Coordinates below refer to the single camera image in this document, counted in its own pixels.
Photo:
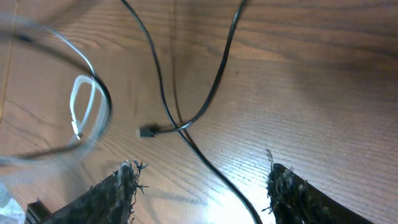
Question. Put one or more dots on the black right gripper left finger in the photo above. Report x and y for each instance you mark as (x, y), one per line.
(109, 202)

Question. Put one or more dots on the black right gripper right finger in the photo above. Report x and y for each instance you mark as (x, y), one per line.
(294, 200)

